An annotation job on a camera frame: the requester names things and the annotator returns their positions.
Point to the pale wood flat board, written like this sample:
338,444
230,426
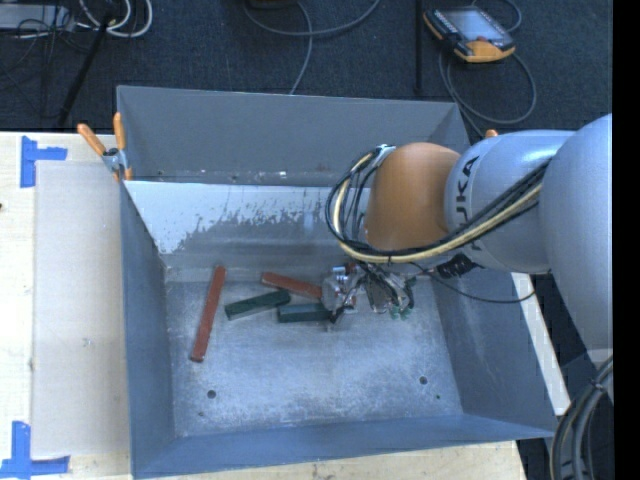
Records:
80,293

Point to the dark green flat block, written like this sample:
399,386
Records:
302,312
257,304

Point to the short red-brown flat block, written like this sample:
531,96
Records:
292,285

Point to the grey metal bin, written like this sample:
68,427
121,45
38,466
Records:
310,368

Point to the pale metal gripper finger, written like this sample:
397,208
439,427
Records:
336,298
342,275

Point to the long red-brown flat block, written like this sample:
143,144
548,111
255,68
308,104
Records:
209,313

